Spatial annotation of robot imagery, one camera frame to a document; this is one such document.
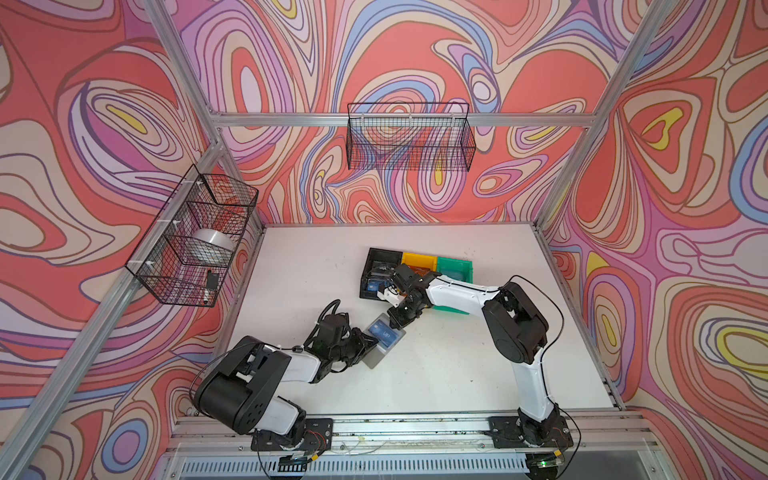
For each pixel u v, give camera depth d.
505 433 0.73
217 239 0.73
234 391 0.44
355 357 0.80
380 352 0.87
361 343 0.79
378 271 1.02
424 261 1.01
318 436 0.73
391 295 0.86
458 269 0.98
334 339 0.73
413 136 0.96
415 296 0.71
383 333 0.90
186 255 0.74
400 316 0.83
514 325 0.53
